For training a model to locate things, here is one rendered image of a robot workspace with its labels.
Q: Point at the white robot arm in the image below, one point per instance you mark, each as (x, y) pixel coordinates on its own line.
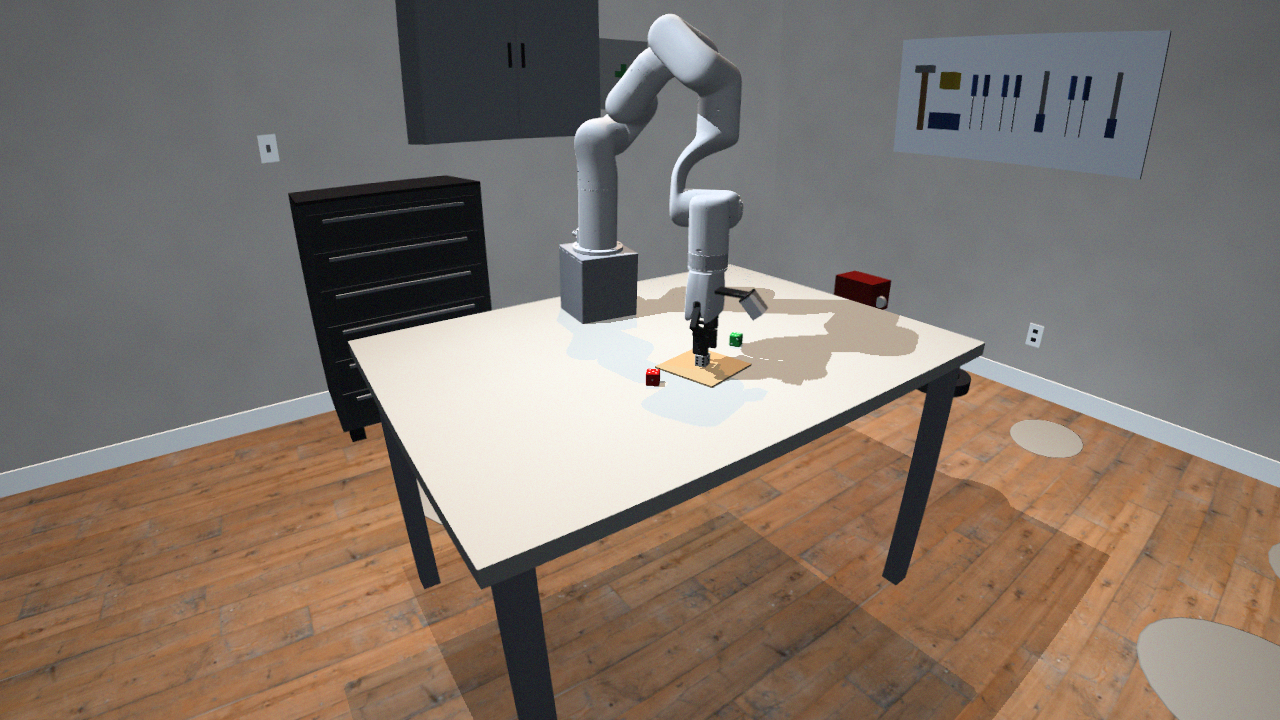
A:
(718, 83)

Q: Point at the tan flat mat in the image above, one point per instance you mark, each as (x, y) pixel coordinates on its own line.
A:
(721, 368)

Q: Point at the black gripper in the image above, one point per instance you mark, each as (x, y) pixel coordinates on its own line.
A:
(702, 300)

